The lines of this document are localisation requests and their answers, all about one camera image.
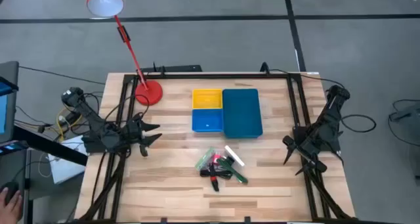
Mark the black floor stand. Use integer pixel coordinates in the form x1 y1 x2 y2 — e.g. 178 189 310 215
388 99 420 149

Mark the dark side desk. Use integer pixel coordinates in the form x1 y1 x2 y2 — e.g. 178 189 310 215
0 124 89 224

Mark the green and white cable package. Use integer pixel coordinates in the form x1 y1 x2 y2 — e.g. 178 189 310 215
194 146 217 171

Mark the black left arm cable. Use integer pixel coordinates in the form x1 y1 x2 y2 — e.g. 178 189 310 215
83 92 151 126

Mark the red camera stand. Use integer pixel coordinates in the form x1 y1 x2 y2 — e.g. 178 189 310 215
86 0 164 106

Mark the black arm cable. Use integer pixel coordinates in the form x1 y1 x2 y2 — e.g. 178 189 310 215
83 92 151 126
324 85 377 133

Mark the dark computer monitor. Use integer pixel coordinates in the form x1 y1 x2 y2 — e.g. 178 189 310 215
0 61 20 143

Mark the black power strip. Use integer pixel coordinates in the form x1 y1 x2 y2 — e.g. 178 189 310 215
140 64 203 74

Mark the person's hand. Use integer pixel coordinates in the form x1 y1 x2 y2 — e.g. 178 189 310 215
0 187 24 224

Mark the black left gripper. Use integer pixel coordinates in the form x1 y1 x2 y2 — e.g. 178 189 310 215
123 118 163 158

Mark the large teal plastic bin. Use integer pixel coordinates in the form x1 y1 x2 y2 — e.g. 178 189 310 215
222 88 264 139

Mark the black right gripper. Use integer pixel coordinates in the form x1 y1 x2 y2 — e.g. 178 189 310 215
282 135 327 176

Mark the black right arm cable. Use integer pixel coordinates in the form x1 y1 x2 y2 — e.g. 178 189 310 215
324 85 377 133

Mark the slim white box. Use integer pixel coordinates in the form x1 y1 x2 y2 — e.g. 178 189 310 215
224 145 245 168

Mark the black computer mouse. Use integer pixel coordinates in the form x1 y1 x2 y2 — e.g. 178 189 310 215
0 181 20 205

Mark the black cable with red strap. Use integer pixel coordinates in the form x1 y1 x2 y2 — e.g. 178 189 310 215
199 163 234 192

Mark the black aluminium table frame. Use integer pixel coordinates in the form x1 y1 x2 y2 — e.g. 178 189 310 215
77 71 354 224

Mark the yellow cable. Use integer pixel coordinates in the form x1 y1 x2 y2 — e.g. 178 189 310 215
56 106 83 143

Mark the green braided cable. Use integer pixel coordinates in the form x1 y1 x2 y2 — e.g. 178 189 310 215
216 156 249 185

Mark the white cardboard box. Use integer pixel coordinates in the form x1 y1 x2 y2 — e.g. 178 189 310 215
47 135 89 185

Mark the small yellow plastic bin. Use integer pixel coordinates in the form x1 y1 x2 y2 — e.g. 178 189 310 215
192 88 224 110

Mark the small blue plastic bin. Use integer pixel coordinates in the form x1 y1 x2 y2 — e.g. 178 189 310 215
191 108 224 133

